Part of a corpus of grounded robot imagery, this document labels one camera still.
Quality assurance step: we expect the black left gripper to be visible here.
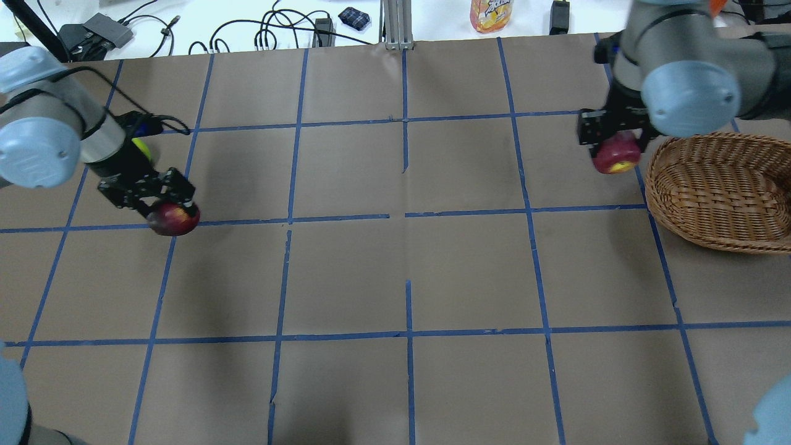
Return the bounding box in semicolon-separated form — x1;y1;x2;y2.
87;145;198;211

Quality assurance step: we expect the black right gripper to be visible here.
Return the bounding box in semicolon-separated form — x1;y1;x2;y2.
577;93;659;149

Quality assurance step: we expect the dark red apple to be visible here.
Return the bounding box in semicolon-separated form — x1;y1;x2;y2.
146;201;201;236

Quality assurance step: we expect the red apple yellow base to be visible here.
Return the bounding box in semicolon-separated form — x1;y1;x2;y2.
591;130;642;174

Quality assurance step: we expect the green apple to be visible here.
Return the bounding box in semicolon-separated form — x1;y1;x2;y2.
131;138;154;166

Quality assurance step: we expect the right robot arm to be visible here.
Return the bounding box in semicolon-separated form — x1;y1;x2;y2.
577;1;790;156

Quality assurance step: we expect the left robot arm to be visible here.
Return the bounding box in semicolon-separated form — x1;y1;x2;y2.
1;47;198;215

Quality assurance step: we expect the wicker basket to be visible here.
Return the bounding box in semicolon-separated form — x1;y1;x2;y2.
645;132;790;255

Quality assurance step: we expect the black power adapter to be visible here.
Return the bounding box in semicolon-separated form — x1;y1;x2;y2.
548;0;571;35

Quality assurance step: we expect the orange juice bottle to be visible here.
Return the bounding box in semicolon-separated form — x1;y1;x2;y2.
469;0;514;34

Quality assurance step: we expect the grey box device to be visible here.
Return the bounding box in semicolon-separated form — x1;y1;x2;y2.
57;12;133;62

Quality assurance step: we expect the black power brick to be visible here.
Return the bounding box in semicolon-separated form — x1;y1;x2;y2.
311;17;336;48

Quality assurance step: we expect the dark checkered pouch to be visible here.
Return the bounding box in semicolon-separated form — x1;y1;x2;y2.
338;7;372;31

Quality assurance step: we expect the black cable bundle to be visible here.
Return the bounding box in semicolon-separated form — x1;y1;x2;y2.
188;0;374;55

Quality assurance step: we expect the aluminium frame post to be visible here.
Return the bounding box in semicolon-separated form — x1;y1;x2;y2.
379;0;415;51

